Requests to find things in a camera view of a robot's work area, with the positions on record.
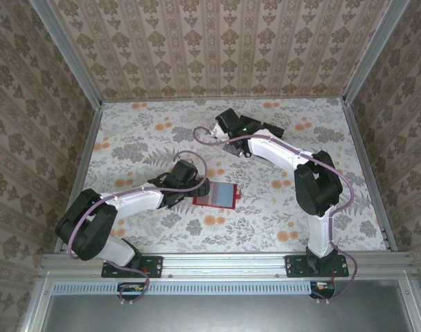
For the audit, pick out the aluminium side rail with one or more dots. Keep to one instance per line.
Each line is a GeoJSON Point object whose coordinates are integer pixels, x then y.
{"type": "Point", "coordinates": [368, 173]}
{"type": "Point", "coordinates": [82, 166]}

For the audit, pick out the red card holder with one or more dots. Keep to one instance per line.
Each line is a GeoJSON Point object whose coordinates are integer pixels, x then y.
{"type": "Point", "coordinates": [221, 195]}

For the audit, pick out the aluminium corner post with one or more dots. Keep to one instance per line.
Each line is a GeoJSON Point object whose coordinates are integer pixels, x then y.
{"type": "Point", "coordinates": [70, 55]}
{"type": "Point", "coordinates": [373, 52]}

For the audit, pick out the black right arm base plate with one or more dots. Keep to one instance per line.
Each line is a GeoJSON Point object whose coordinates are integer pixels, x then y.
{"type": "Point", "coordinates": [293, 266]}

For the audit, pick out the grey metal sheet panel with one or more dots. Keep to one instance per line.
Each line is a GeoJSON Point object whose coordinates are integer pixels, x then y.
{"type": "Point", "coordinates": [224, 314]}

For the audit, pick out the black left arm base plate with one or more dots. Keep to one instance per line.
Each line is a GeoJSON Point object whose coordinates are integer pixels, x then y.
{"type": "Point", "coordinates": [151, 261]}

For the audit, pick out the aluminium mounting rail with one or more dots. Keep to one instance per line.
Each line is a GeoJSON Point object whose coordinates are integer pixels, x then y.
{"type": "Point", "coordinates": [224, 264]}

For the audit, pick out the black connector box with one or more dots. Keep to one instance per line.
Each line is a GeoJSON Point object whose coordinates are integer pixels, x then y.
{"type": "Point", "coordinates": [132, 287]}
{"type": "Point", "coordinates": [323, 287]}

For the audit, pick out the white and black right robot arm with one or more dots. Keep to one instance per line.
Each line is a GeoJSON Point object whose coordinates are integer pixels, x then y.
{"type": "Point", "coordinates": [276, 152]}

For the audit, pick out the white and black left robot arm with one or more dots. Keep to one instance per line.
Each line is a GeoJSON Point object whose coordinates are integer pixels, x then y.
{"type": "Point", "coordinates": [138, 202]}

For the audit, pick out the floral patterned table cover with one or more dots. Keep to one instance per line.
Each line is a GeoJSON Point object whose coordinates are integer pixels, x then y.
{"type": "Point", "coordinates": [252, 224]}

